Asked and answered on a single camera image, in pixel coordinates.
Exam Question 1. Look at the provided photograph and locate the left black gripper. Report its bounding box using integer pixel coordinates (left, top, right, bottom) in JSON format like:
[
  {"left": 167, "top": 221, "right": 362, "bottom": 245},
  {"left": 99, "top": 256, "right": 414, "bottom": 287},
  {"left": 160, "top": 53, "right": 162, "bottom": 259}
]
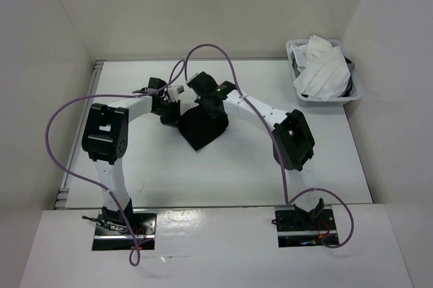
[{"left": 153, "top": 99, "right": 184, "bottom": 129}]

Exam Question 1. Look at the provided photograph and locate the black skirt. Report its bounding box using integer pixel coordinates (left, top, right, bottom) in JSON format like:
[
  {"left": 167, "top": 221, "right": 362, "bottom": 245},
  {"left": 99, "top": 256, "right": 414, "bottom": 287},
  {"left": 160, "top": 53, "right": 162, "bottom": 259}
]
[{"left": 178, "top": 105, "right": 229, "bottom": 151}]

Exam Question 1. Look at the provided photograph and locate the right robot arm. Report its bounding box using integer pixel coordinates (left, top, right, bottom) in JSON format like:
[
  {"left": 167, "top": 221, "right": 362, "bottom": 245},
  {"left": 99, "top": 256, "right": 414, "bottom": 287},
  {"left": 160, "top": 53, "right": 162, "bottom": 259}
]
[{"left": 187, "top": 72, "right": 315, "bottom": 205}]

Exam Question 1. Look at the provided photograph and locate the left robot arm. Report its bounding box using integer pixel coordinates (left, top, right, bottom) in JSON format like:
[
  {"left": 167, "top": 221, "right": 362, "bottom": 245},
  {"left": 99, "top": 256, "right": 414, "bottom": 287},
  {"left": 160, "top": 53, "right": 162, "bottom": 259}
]
[{"left": 81, "top": 78, "right": 184, "bottom": 234}]

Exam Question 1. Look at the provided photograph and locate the white plastic laundry basket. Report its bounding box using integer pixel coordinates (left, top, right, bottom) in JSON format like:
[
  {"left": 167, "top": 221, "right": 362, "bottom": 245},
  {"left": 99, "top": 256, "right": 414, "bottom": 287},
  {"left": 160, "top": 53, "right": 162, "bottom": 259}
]
[{"left": 286, "top": 39, "right": 363, "bottom": 107}]

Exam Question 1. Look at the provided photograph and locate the white skirt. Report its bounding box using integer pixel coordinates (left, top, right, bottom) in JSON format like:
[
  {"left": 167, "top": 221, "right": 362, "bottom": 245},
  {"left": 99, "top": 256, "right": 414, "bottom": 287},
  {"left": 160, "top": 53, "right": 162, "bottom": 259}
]
[{"left": 289, "top": 34, "right": 350, "bottom": 101}]

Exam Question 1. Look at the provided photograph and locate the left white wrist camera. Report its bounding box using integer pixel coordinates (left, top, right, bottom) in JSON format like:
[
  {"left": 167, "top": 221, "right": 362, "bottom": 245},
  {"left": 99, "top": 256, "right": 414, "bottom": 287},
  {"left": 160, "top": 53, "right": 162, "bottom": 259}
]
[{"left": 166, "top": 85, "right": 185, "bottom": 102}]

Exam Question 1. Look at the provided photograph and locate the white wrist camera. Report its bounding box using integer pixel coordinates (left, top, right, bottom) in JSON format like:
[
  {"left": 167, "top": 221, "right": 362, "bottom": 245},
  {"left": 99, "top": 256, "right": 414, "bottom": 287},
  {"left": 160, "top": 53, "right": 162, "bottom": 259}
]
[
  {"left": 166, "top": 85, "right": 185, "bottom": 102},
  {"left": 186, "top": 73, "right": 200, "bottom": 91}
]

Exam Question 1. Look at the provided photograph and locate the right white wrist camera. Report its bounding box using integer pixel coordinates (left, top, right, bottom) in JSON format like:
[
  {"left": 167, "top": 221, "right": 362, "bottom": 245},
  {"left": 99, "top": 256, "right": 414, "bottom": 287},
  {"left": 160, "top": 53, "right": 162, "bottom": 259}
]
[{"left": 186, "top": 73, "right": 200, "bottom": 91}]

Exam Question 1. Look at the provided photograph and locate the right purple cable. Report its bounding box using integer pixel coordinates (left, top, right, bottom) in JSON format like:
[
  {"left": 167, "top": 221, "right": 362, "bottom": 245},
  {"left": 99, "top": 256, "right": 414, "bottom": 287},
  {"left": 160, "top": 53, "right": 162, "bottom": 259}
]
[{"left": 184, "top": 43, "right": 356, "bottom": 249}]

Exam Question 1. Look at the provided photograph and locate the purple cable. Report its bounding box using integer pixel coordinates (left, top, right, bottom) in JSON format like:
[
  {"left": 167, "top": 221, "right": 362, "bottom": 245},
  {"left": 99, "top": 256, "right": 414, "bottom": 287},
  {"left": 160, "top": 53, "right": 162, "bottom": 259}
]
[
  {"left": 45, "top": 59, "right": 186, "bottom": 266},
  {"left": 184, "top": 43, "right": 356, "bottom": 249}
]

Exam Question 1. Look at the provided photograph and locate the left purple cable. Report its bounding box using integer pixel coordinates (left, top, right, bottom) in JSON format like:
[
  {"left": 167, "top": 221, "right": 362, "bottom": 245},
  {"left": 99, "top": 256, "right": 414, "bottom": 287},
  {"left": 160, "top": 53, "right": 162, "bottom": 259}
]
[{"left": 45, "top": 59, "right": 186, "bottom": 266}]

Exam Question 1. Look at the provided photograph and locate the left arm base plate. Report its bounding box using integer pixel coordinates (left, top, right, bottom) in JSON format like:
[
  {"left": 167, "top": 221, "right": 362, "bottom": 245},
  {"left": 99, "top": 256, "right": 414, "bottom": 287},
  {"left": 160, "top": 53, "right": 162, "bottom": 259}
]
[{"left": 82, "top": 212, "right": 156, "bottom": 251}]

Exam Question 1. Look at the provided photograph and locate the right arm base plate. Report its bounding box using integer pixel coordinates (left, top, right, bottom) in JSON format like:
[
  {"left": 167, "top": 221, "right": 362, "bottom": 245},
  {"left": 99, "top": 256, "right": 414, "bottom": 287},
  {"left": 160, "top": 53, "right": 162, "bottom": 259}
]
[{"left": 271, "top": 208, "right": 340, "bottom": 247}]

